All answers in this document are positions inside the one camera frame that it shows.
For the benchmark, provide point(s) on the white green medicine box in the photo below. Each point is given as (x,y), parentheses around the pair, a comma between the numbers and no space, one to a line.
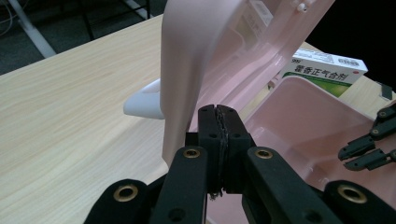
(323,71)

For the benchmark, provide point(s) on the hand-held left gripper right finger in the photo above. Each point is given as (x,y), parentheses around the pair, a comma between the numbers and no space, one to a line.
(274,193)

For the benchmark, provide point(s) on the pink plastic box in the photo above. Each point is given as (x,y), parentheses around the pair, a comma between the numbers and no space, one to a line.
(193,62)

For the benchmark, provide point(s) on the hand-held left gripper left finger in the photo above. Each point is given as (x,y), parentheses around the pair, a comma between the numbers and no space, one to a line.
(183,186)

